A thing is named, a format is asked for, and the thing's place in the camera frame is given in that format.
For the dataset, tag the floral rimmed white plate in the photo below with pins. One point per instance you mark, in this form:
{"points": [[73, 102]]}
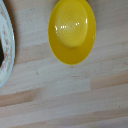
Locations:
{"points": [[7, 50]]}

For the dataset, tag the yellow plastic bowl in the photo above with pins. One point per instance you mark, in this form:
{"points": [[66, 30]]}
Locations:
{"points": [[71, 30]]}

